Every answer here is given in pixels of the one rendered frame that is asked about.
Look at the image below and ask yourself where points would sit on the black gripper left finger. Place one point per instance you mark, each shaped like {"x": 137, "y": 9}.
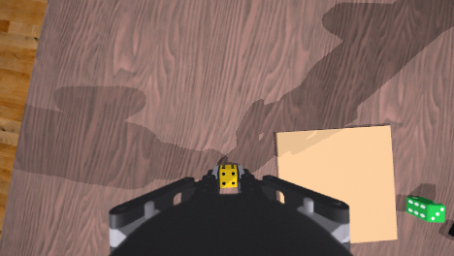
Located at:
{"x": 125, "y": 218}

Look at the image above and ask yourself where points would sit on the beige square mat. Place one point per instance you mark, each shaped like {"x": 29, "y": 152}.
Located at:
{"x": 354, "y": 165}

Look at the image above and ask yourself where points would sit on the yellow die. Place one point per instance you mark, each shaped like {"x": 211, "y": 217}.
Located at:
{"x": 228, "y": 176}

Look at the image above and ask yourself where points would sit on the black die with white pips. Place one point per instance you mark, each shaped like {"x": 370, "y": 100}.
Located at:
{"x": 451, "y": 232}

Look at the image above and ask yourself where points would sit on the green die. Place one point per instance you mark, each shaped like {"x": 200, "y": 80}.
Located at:
{"x": 425, "y": 209}

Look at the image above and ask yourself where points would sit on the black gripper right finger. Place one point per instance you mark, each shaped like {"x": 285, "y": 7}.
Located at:
{"x": 332, "y": 214}

